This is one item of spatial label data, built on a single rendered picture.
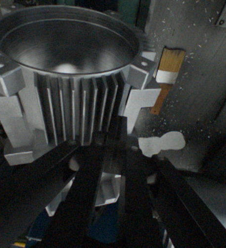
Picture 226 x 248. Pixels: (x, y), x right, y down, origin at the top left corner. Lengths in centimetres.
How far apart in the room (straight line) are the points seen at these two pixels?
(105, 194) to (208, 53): 37
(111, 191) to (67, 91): 18
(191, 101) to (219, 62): 12
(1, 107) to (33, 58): 12
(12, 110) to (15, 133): 5
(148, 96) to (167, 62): 25
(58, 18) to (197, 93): 39
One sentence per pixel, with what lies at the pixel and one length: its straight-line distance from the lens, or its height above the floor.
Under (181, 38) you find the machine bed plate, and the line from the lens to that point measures 45.
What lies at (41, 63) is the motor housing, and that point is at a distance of 31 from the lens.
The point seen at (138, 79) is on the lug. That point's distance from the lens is 18.
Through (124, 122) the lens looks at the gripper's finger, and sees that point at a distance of 18.
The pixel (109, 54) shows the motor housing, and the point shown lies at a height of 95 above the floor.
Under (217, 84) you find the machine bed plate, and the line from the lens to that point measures 53.
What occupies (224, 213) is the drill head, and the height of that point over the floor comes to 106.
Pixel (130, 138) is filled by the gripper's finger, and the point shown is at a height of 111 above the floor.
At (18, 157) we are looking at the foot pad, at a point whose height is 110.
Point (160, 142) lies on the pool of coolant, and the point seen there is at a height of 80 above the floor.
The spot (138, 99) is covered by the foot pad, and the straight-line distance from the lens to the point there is 22.
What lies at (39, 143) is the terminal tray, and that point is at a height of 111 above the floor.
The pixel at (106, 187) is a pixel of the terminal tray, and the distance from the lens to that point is 29.
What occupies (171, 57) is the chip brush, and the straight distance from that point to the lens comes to 46.
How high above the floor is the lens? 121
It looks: 41 degrees down
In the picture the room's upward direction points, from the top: 169 degrees counter-clockwise
